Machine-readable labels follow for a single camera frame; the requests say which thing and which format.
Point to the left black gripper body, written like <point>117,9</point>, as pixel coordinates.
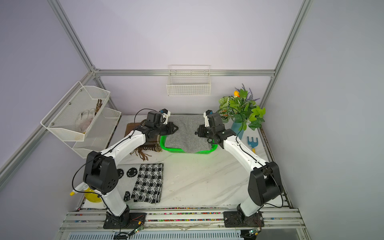
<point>165,129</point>

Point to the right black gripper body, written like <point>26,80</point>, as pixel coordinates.
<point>206,132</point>

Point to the grey fleece scarf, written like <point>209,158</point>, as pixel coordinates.
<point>185,138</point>

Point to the brown plaid fringed scarf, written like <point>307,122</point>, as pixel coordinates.
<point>152,144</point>

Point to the houndstooth smiley knit scarf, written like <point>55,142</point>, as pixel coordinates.
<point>141,182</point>

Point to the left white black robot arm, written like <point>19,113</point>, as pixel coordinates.
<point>101,174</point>

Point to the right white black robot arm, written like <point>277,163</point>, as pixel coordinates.
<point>265,182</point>

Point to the green plastic basket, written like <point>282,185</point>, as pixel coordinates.
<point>176,150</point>

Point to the blue vase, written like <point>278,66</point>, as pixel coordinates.
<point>239,129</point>

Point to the artificial green plant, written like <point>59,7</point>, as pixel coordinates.
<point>242,107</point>

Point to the blue yellow garden fork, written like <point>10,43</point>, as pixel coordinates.
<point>253,143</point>

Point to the white mesh upper shelf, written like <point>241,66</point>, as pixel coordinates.
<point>62,121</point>

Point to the yellow object beside table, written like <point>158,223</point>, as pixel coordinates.
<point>90,195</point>

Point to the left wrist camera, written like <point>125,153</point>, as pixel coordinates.
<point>165,114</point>

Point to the white wire wall basket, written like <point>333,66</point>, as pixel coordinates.
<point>189,80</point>

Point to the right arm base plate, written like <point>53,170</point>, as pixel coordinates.
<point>234,219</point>

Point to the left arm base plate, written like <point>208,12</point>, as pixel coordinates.
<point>125,221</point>

